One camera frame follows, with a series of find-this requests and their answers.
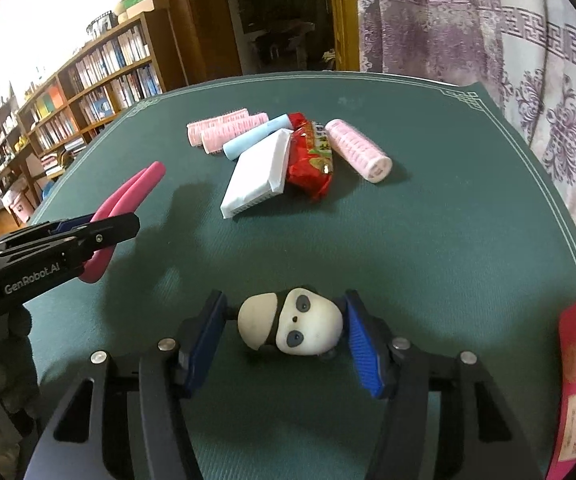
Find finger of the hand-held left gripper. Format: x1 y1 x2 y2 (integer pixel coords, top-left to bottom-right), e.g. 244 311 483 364
0 214 95 248
0 212 141 267

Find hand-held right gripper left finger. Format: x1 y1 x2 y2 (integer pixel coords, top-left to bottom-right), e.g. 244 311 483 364
33 289 229 480

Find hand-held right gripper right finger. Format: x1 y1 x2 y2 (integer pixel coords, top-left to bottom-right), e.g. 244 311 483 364
344 289 543 480

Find panda toy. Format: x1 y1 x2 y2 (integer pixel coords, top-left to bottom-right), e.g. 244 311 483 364
237 286 349 363

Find fuzzy pink hair roller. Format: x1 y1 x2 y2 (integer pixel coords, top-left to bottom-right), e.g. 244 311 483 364
187 110 251 147
200 114 270 155

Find green desktop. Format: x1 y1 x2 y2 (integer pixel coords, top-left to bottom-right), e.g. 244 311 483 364
28 71 576 480

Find pink storage box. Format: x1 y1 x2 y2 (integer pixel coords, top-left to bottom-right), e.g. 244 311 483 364
2 185 37 227

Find white tissue packet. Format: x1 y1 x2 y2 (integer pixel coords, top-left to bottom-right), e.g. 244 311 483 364
220 128 293 220

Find light blue tube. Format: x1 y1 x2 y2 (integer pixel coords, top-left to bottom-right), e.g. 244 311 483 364
222 114 295 162

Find rows of books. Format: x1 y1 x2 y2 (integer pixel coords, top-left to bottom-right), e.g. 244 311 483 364
28 27 163 161

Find wooden bookshelf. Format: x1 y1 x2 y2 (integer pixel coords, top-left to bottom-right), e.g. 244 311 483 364
0 10 189 211

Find red snack packet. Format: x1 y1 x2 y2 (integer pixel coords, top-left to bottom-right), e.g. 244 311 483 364
285 112 337 201

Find black white patterned box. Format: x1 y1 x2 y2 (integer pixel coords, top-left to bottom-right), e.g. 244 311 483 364
87 14 119 39

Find dark furniture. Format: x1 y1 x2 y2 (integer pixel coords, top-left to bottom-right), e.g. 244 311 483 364
245 25 339 73

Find yellow door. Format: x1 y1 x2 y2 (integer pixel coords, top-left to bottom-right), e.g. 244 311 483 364
325 0 361 72

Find white purple patterned curtain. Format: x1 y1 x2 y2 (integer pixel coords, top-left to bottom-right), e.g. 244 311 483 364
355 0 576 281

